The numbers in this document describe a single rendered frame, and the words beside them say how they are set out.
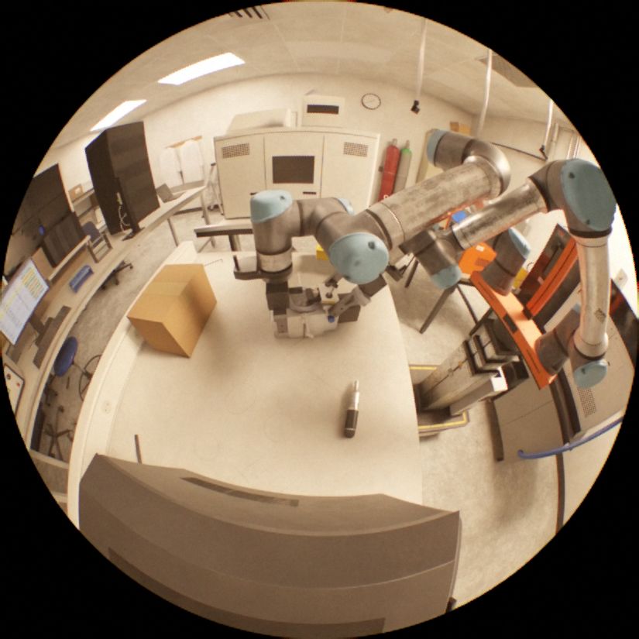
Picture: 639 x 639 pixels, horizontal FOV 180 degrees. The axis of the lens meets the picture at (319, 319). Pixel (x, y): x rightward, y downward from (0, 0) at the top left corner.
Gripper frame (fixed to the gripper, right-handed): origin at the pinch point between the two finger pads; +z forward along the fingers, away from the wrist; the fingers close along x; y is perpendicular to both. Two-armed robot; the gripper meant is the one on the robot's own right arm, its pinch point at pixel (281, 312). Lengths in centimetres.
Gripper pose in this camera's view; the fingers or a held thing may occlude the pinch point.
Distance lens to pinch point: 55.1
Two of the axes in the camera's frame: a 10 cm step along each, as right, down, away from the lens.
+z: -0.5, 6.4, 7.7
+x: -1.7, -7.6, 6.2
